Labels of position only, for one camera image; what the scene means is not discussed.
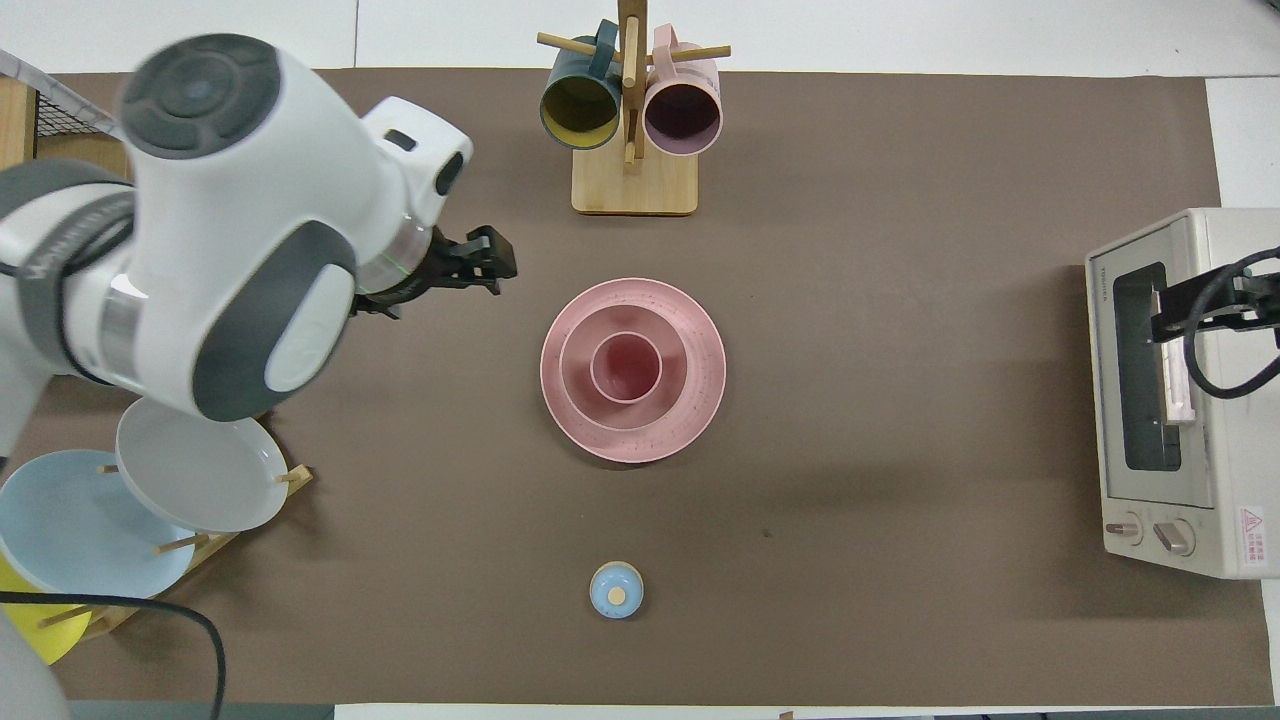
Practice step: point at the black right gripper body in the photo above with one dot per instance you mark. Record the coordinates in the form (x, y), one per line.
(1250, 300)

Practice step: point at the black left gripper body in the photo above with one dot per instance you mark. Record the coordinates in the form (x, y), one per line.
(435, 272)

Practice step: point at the pink bowl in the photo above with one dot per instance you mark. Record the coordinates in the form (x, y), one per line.
(575, 365)

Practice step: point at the pink cup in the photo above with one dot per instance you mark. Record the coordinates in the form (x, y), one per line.
(626, 368)

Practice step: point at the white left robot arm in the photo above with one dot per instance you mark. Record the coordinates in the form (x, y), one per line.
(250, 200)

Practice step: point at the beige toaster oven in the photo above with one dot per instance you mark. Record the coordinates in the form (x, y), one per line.
(1225, 470)

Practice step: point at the wooden mug tree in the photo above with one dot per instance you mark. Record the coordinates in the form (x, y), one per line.
(634, 185)

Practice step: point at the dark green mug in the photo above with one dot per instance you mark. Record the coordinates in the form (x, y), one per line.
(580, 105)

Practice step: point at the pink speckled plate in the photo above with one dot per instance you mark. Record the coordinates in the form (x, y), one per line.
(708, 370)

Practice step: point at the pink mug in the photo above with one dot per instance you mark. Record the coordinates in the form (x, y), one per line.
(683, 115)

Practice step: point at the wooden plate rack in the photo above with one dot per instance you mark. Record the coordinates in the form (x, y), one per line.
(295, 478)

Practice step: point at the brown table mat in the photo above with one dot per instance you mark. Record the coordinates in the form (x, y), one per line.
(900, 450)

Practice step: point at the grey plate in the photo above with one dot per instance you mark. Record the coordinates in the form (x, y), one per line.
(200, 475)

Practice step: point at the blue jar with wooden knob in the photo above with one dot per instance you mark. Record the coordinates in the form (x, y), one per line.
(616, 590)

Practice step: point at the light blue plate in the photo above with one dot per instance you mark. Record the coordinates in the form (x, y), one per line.
(80, 530)

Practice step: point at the yellow plate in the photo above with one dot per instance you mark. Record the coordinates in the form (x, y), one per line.
(50, 630)

